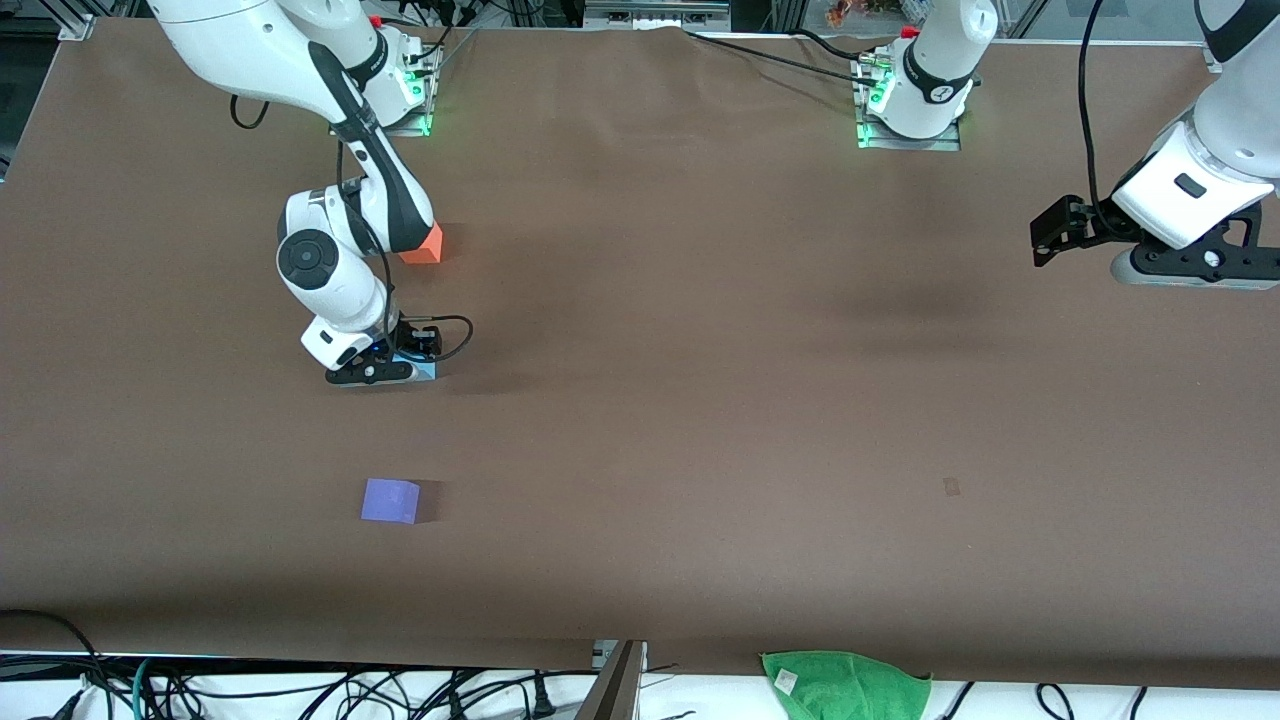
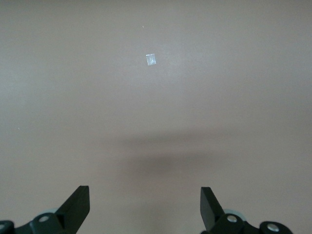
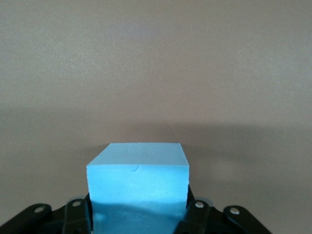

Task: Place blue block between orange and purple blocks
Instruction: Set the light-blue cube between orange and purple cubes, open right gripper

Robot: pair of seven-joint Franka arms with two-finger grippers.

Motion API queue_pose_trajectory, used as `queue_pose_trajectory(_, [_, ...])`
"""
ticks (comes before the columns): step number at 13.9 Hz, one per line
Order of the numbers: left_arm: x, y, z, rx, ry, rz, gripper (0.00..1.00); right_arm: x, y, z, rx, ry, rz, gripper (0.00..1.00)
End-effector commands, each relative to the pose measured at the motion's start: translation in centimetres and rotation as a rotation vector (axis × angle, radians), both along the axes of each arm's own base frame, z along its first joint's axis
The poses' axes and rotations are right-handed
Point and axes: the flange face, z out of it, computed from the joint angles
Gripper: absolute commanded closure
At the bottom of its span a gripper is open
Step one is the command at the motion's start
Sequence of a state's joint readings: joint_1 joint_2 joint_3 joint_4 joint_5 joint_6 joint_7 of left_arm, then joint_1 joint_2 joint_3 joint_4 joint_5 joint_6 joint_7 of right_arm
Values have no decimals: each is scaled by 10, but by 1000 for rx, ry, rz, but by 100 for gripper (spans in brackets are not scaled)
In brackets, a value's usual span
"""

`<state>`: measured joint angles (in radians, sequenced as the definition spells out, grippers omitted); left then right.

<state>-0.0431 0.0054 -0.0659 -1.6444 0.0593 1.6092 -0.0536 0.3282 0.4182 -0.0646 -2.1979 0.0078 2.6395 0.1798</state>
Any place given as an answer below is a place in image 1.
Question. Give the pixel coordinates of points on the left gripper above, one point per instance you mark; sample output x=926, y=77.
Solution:
x=1098, y=225

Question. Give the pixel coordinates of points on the blue foam block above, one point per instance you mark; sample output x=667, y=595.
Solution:
x=425, y=370

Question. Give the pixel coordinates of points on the aluminium frame bracket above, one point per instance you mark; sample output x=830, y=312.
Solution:
x=75, y=22

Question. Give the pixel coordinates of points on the black power plug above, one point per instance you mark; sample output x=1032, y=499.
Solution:
x=542, y=700

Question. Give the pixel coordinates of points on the brown paper table cover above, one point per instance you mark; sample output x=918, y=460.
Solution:
x=640, y=450

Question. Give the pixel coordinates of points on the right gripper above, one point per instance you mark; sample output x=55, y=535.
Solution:
x=410, y=341

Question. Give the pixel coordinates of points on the purple foam block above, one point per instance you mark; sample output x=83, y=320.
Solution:
x=390, y=500

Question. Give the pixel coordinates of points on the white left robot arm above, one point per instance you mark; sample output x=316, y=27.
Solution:
x=940, y=60

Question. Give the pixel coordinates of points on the silver rack device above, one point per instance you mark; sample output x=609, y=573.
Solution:
x=655, y=12

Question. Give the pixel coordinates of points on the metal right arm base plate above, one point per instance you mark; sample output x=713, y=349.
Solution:
x=425, y=95

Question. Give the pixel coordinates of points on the orange foam block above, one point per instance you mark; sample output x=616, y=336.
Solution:
x=428, y=248

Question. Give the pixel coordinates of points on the aluminium profile post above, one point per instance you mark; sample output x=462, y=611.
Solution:
x=615, y=685

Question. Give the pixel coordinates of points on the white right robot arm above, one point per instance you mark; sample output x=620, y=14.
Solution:
x=250, y=40

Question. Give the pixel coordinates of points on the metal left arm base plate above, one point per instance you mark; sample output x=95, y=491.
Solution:
x=868, y=140

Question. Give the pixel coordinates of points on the green microfibre cloth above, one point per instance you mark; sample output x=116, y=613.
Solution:
x=850, y=690

